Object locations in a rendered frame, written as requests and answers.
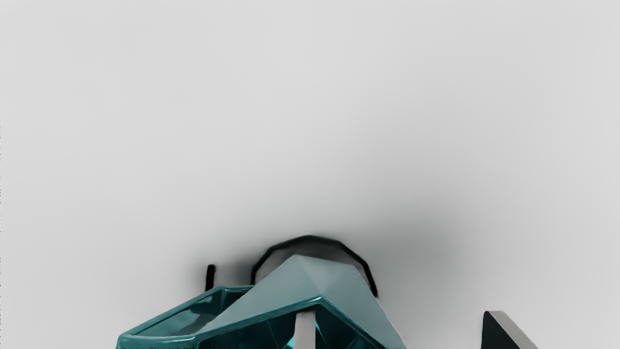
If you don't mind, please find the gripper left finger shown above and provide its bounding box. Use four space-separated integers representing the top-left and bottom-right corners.
294 312 317 349

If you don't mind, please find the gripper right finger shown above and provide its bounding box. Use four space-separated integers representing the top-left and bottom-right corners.
481 311 539 349

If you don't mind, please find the teal faceted mug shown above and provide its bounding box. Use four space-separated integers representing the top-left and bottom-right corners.
117 255 407 349

